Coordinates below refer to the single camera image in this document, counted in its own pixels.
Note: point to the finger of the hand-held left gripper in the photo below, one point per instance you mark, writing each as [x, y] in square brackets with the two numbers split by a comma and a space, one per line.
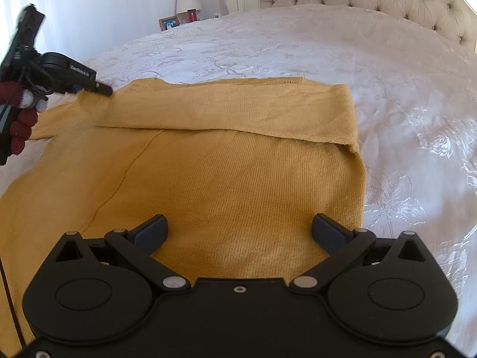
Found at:
[98, 88]

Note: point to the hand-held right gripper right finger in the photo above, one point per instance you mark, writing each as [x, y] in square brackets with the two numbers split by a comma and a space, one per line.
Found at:
[328, 233]

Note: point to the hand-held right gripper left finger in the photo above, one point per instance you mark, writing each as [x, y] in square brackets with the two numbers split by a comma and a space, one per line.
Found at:
[151, 233]

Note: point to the yellow knit sweater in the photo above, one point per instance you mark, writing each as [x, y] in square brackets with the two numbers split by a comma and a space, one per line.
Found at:
[223, 179]

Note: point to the person's left hand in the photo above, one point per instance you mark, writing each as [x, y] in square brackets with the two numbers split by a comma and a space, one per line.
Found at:
[24, 119]

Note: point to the red candle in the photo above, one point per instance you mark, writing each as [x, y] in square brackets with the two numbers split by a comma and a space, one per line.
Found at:
[192, 16]

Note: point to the white floral bedspread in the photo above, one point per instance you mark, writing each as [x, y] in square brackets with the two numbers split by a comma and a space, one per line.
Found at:
[268, 44]

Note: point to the wooden picture frame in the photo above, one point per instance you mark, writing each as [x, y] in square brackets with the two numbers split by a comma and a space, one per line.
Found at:
[169, 23]

